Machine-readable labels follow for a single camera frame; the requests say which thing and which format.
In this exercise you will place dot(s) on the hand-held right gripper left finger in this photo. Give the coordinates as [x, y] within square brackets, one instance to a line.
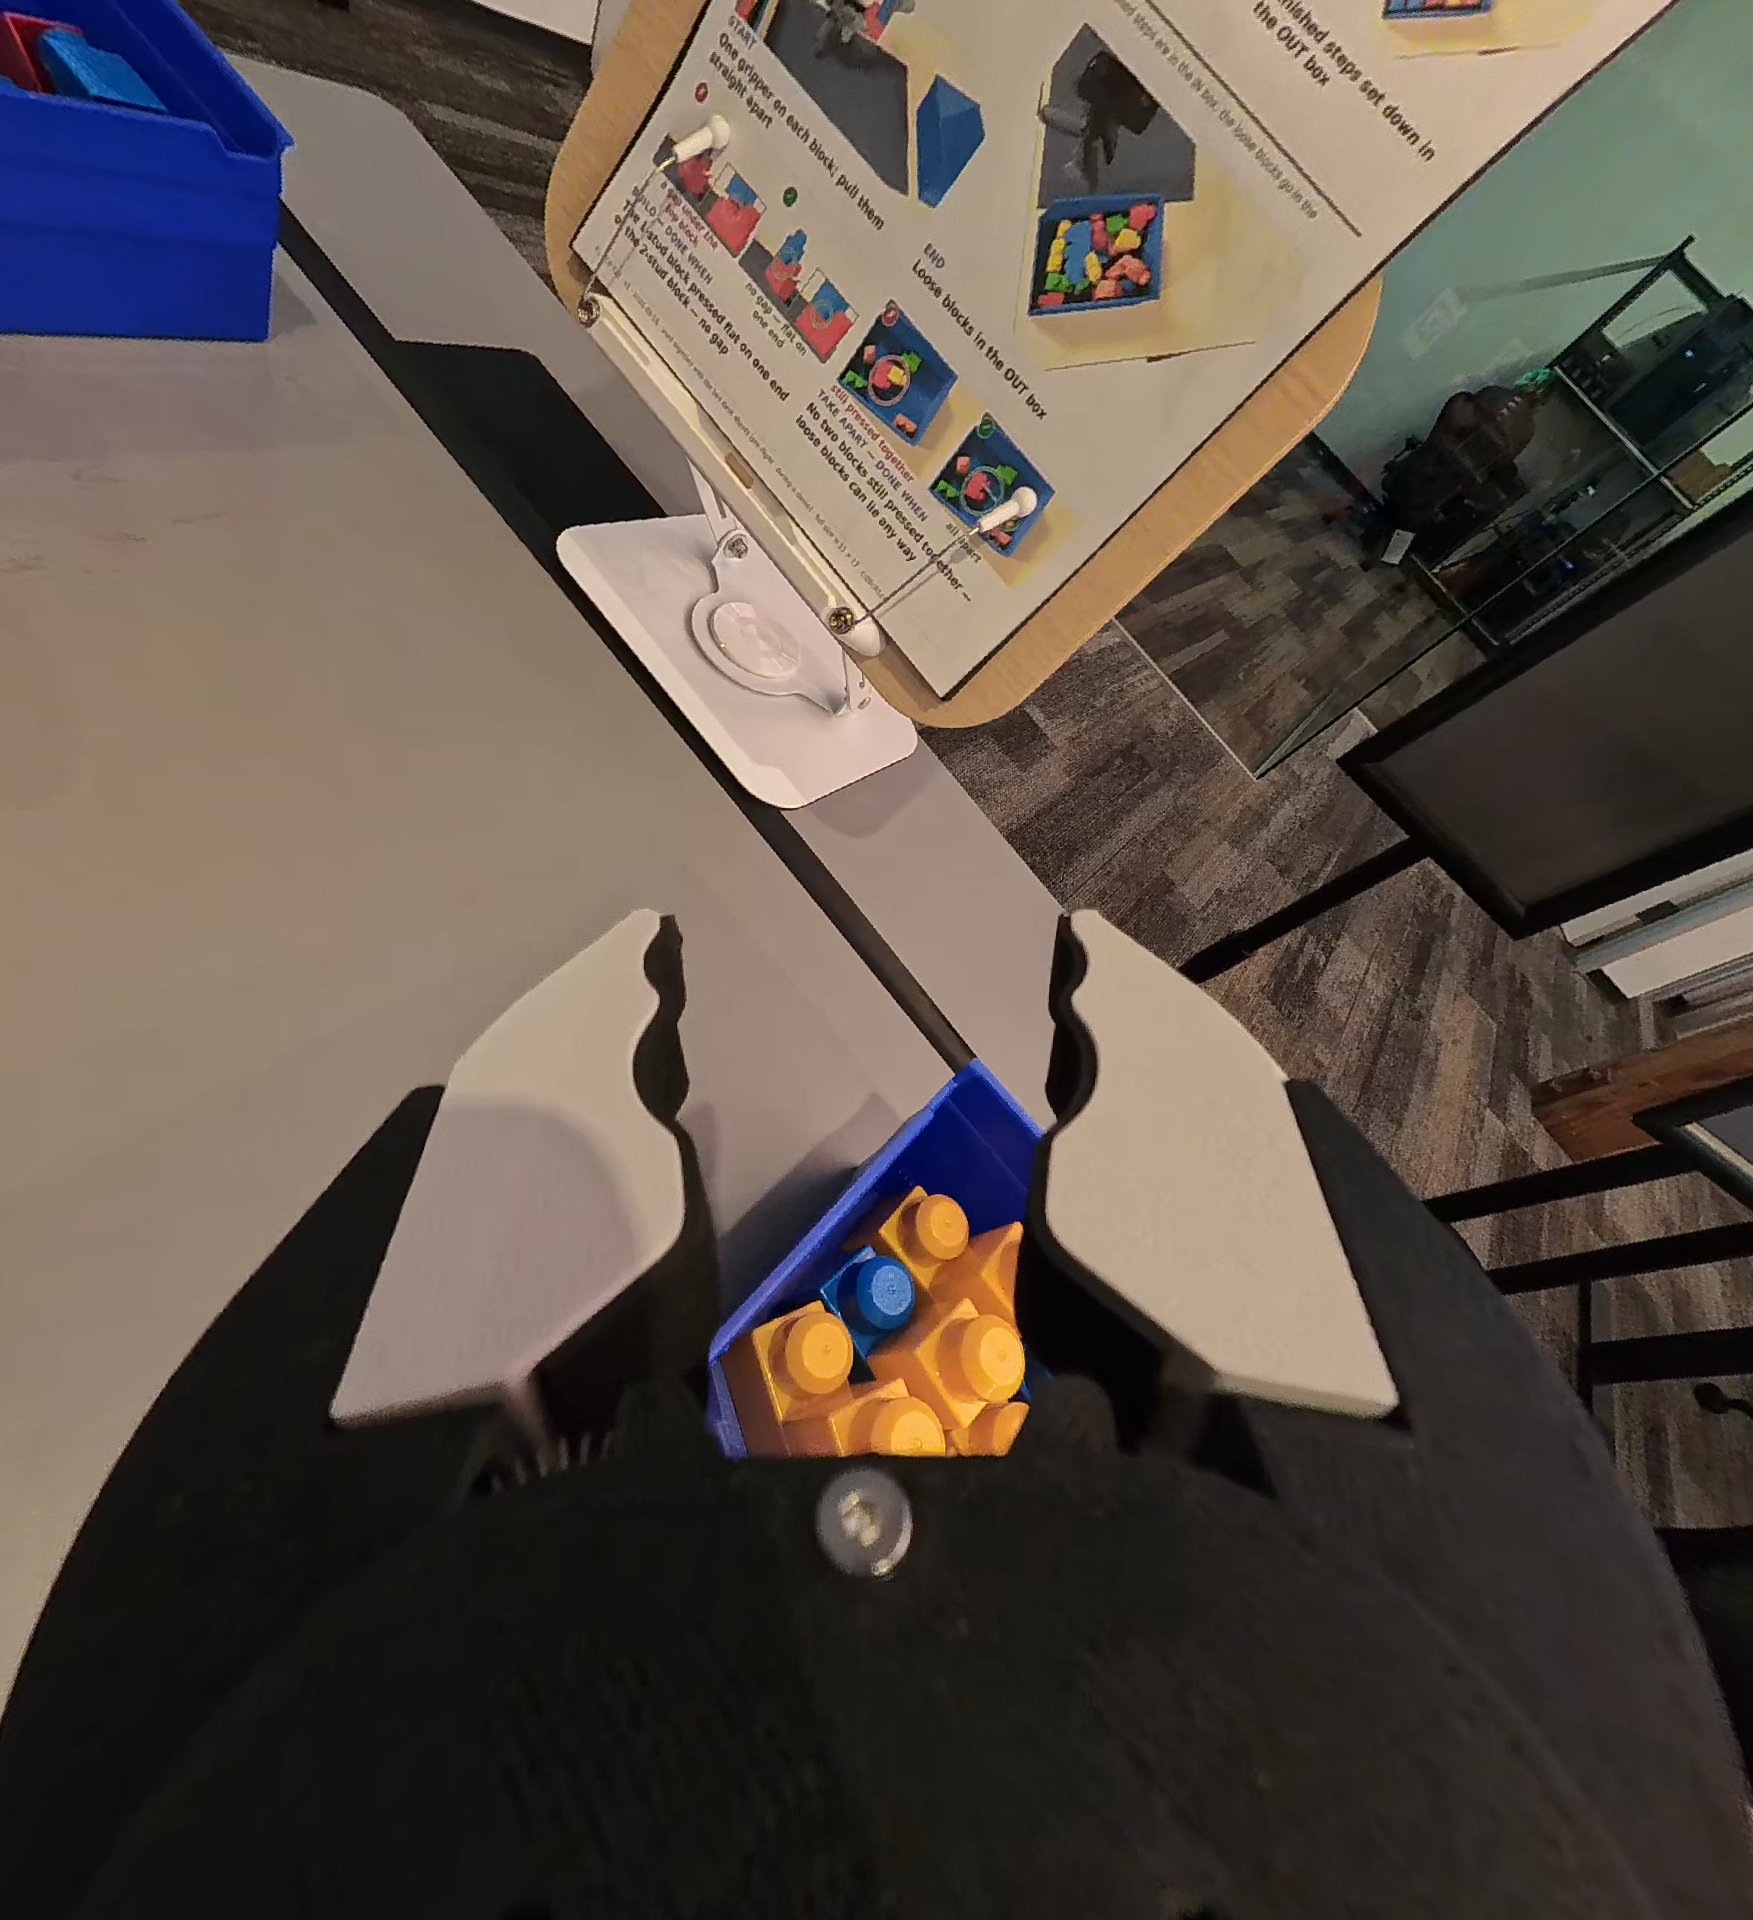
[532, 1215]

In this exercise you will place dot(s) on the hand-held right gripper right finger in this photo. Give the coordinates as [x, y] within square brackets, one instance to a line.
[1206, 1215]

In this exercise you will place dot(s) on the cluster of assembled block steps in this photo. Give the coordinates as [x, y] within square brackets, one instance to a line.
[951, 1349]

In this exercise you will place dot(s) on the blue plastic bin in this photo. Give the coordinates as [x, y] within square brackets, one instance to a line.
[95, 240]
[876, 1155]

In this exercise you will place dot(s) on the pile of colourful toy blocks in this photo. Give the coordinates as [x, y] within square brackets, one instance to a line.
[51, 60]

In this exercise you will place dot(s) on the black screen easel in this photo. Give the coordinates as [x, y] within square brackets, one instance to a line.
[1596, 1274]

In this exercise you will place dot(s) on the black desk mat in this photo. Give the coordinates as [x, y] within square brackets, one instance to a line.
[516, 434]

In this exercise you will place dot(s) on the instruction poster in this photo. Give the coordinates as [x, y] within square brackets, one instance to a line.
[1191, 300]

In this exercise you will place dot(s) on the black metal shelf rack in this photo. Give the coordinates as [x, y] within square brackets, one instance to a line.
[1687, 390]

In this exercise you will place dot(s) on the metal poster bracket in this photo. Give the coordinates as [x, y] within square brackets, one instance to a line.
[756, 646]

